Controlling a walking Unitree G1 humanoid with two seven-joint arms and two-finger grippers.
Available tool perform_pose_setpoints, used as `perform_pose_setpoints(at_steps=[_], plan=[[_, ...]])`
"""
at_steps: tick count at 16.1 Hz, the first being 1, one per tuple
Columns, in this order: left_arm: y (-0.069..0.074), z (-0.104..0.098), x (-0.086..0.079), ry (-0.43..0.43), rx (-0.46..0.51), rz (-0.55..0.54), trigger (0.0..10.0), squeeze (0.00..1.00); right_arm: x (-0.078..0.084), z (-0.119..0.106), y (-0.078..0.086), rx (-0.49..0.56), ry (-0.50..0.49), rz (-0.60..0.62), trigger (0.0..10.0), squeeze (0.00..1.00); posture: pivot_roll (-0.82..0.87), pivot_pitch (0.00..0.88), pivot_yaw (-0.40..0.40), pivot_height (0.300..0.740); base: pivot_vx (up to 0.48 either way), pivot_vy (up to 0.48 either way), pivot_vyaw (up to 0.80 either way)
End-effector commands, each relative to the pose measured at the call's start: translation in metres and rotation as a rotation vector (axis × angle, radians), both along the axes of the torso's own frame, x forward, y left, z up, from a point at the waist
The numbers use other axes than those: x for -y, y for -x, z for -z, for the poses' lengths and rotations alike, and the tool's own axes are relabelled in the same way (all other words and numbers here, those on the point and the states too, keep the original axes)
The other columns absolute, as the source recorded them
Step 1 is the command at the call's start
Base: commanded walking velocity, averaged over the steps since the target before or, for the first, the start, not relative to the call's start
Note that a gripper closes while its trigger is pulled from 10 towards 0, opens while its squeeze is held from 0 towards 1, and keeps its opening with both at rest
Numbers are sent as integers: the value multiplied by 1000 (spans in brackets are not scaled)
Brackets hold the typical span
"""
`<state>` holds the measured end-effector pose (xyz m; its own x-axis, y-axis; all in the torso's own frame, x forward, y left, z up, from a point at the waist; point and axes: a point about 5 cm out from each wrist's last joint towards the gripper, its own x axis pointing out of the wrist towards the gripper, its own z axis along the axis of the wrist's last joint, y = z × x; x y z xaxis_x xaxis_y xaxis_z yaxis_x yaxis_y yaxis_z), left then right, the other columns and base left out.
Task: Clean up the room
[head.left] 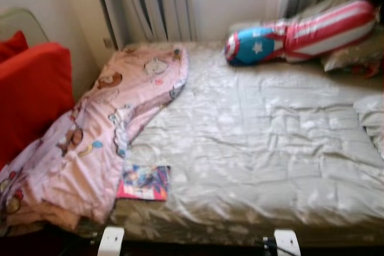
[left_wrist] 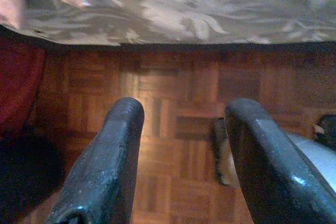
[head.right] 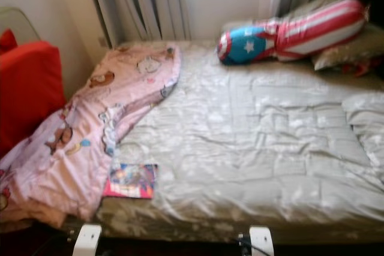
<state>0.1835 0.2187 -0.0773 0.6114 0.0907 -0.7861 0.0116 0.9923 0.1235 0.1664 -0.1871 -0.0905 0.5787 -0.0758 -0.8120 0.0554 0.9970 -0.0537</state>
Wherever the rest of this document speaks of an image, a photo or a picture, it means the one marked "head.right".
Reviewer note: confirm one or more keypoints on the colourful comic book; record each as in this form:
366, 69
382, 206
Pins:
132, 181

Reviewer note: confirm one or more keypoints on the large red pillow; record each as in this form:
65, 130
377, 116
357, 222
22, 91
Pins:
30, 94

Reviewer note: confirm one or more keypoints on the pink cartoon blanket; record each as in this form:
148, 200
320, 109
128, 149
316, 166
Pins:
72, 136

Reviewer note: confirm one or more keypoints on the grey floral bed sheet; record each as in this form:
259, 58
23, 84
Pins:
246, 136

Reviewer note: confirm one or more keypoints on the red white blue bolster pillow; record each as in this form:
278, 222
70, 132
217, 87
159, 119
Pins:
306, 28

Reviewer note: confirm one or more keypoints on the large grey floral pillow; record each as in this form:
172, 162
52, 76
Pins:
366, 124

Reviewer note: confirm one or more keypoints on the red fabric item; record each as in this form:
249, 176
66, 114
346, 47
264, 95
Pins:
366, 69

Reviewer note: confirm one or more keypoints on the dark wall socket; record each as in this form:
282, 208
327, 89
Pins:
102, 42

